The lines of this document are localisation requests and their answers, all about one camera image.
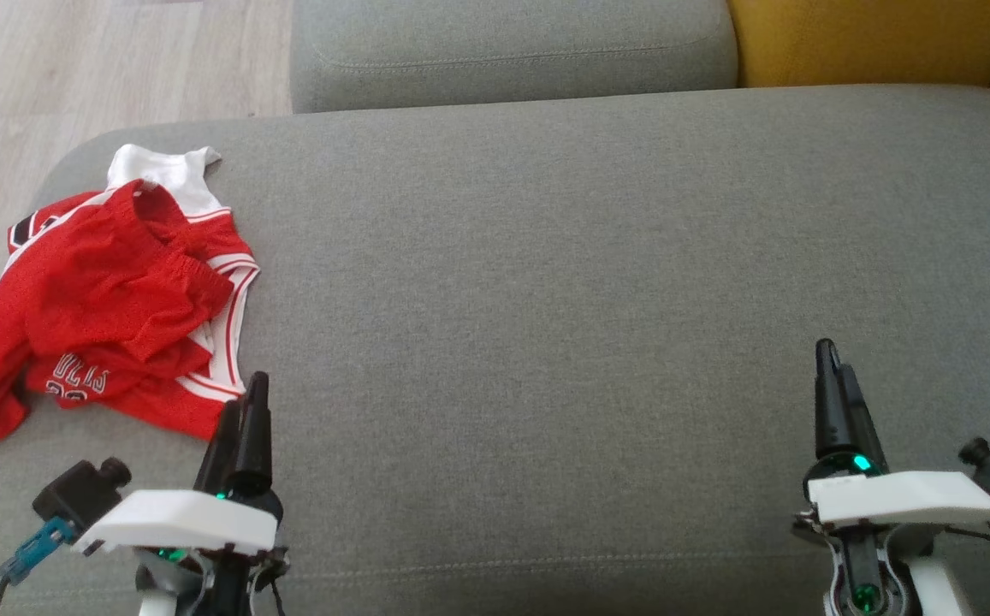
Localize grey sofa seat cushion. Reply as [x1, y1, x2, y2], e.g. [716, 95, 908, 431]
[289, 0, 739, 115]

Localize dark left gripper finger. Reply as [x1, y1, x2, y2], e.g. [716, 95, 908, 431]
[229, 371, 273, 495]
[195, 398, 243, 493]

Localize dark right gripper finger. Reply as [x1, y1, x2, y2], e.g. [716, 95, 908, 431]
[839, 365, 889, 471]
[815, 338, 853, 460]

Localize red white basketball jersey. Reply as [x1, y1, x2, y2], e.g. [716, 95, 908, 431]
[5, 144, 262, 441]

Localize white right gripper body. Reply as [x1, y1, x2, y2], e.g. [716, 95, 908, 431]
[794, 452, 990, 557]

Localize red white-trimmed shorts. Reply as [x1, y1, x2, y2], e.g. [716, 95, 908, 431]
[0, 181, 235, 446]

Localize large grey sofa ottoman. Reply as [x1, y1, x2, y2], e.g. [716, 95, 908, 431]
[0, 84, 990, 616]

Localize black left cable blue plug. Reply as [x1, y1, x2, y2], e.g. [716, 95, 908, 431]
[0, 516, 78, 616]

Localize yellow sofa backrest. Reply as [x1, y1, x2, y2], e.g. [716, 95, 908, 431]
[727, 0, 990, 89]

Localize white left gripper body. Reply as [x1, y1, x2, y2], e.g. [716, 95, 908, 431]
[74, 483, 290, 591]

